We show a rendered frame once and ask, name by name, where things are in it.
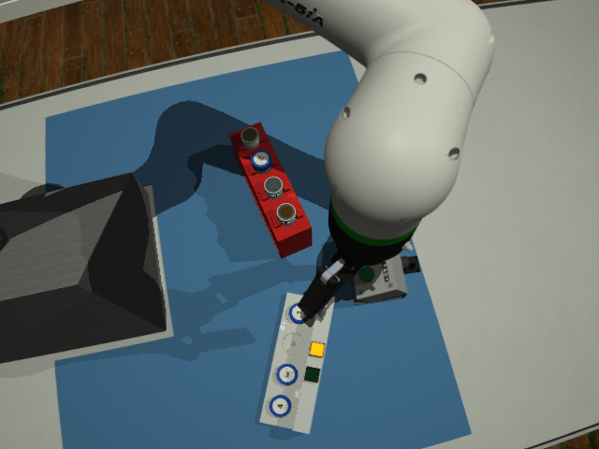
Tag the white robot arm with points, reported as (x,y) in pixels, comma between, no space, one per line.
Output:
(396,158)

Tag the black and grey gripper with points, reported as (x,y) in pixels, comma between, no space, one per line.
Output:
(319,293)

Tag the blue screw cap with number 1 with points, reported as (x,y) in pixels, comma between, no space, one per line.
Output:
(297,315)

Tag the white button panel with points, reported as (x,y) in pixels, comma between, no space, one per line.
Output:
(384,281)

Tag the blue screw cap with number 3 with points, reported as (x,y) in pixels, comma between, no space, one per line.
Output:
(287,374)

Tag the blue flat mat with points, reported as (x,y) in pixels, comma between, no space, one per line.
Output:
(387,380)

